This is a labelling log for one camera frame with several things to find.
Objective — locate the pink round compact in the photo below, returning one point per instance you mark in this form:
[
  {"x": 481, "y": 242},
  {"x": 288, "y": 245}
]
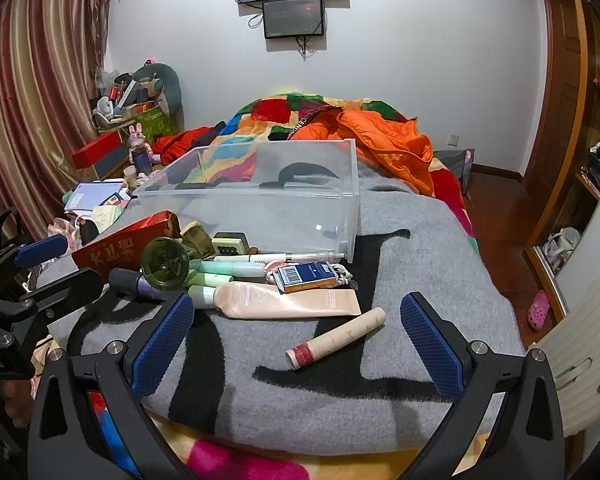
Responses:
[{"x": 276, "y": 266}]

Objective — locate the colourful patchwork blanket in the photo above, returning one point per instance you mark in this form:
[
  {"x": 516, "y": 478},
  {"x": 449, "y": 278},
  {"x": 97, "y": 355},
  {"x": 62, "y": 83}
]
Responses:
[{"x": 275, "y": 115}]

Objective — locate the grey-green neck pillow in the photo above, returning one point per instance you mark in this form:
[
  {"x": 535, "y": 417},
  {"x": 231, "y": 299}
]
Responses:
[{"x": 172, "y": 85}]

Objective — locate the dark blue water bottle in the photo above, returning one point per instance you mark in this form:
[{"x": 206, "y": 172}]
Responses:
[{"x": 141, "y": 162}]

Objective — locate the grey box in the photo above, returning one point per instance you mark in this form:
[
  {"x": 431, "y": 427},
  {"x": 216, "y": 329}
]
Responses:
[{"x": 112, "y": 165}]

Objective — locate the striped red and gold curtain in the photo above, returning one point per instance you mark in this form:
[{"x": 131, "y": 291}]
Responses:
[{"x": 40, "y": 85}]

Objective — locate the kraft paper tube red label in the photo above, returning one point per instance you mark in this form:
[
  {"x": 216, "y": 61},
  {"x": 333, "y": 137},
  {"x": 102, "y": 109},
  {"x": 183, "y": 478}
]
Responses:
[{"x": 340, "y": 335}]

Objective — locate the white bag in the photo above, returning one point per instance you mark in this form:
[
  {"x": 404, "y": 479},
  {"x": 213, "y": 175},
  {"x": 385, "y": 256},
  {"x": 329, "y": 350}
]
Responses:
[{"x": 562, "y": 247}]

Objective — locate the white plastic furniture with stickers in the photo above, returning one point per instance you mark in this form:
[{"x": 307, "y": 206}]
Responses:
[{"x": 590, "y": 335}]

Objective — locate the white and blue notebook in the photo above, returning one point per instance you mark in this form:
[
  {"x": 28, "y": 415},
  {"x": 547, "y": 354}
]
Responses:
[{"x": 97, "y": 192}]

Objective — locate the green glass bottle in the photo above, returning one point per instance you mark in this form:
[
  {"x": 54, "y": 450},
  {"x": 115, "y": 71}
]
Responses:
[{"x": 165, "y": 262}]

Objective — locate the clear plastic storage bin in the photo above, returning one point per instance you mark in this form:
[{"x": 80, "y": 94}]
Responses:
[{"x": 280, "y": 210}]

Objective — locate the beige cosmetic tube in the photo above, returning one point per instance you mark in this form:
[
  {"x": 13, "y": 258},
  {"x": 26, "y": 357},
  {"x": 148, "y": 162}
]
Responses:
[{"x": 280, "y": 302}]

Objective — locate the red jacket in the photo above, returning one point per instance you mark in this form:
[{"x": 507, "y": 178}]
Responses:
[{"x": 185, "y": 142}]

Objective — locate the orange puffer jacket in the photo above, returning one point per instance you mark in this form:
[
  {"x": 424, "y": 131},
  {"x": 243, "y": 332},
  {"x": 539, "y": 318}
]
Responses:
[{"x": 380, "y": 145}]

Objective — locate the small black wall monitor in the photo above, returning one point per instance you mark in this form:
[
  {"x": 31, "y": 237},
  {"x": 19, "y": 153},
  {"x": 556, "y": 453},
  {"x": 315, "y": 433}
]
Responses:
[{"x": 294, "y": 17}]

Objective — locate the grey backpack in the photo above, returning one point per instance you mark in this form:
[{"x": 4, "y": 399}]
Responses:
[{"x": 455, "y": 160}]

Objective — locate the blue card packet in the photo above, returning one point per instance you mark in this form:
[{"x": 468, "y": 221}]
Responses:
[{"x": 307, "y": 276}]

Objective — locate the pink slipper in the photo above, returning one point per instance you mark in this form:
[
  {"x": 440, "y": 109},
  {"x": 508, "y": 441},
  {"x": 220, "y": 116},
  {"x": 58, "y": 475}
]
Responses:
[{"x": 538, "y": 310}]

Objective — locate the white pen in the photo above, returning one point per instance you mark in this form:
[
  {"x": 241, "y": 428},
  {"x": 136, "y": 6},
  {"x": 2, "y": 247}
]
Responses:
[{"x": 280, "y": 257}]

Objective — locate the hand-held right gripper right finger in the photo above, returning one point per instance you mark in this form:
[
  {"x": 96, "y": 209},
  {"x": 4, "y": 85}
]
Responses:
[{"x": 432, "y": 345}]

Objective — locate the white wall socket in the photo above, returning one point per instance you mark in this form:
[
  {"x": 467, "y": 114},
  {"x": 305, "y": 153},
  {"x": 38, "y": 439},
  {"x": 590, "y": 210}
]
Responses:
[{"x": 453, "y": 138}]

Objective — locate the green gift box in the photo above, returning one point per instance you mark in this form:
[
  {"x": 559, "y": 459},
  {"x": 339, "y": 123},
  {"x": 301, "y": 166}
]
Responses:
[{"x": 152, "y": 125}]

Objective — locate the purple bottle with dark cap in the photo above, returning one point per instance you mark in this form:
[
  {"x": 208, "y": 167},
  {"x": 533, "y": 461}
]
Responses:
[{"x": 140, "y": 285}]

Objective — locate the beige and green tile box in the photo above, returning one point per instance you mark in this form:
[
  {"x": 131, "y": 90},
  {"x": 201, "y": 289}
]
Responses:
[{"x": 230, "y": 245}]

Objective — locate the wooden wardrobe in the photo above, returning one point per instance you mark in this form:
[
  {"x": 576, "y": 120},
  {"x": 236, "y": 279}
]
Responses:
[{"x": 560, "y": 110}]

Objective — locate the red gift box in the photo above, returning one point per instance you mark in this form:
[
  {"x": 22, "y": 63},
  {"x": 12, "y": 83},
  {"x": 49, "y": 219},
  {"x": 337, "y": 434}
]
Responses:
[{"x": 115, "y": 255}]

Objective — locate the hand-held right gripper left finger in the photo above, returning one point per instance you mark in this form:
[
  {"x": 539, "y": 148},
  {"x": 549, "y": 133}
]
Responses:
[{"x": 162, "y": 345}]

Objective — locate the long red box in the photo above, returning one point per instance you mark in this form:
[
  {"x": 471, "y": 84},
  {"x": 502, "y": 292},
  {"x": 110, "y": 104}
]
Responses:
[{"x": 95, "y": 150}]

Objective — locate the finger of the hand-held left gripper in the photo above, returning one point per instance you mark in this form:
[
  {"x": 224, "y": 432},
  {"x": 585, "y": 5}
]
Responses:
[
  {"x": 70, "y": 287},
  {"x": 42, "y": 251}
]

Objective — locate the pink bunny toy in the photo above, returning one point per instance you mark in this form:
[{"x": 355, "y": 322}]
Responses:
[{"x": 137, "y": 137}]

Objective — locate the long light green tube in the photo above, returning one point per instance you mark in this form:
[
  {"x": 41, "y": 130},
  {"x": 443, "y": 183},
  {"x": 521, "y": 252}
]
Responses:
[{"x": 235, "y": 270}]

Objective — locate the short light green tube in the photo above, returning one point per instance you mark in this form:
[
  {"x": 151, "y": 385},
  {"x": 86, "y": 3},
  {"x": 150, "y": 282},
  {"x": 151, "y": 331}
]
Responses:
[{"x": 200, "y": 296}]

